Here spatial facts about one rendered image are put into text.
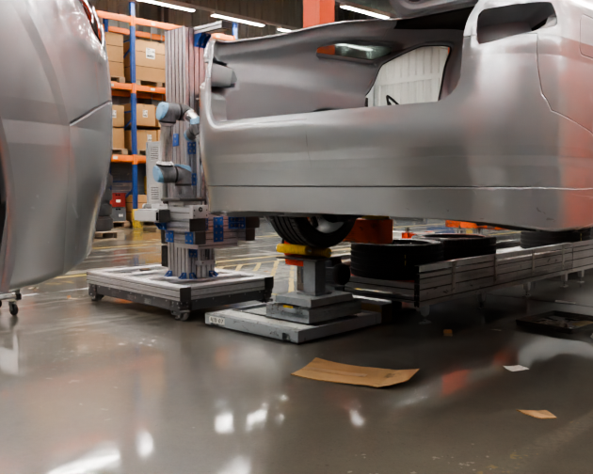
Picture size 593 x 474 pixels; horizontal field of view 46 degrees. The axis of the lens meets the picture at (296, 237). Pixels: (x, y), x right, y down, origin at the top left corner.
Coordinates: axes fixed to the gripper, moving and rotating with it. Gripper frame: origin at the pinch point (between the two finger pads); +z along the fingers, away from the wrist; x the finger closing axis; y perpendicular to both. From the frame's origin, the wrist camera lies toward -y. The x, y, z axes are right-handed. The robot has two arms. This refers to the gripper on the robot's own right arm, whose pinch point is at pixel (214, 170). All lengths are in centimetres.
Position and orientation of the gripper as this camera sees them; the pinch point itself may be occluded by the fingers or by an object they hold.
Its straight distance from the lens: 431.1
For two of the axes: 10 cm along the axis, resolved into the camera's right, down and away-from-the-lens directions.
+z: 3.5, 9.3, -0.7
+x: -9.4, 3.4, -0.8
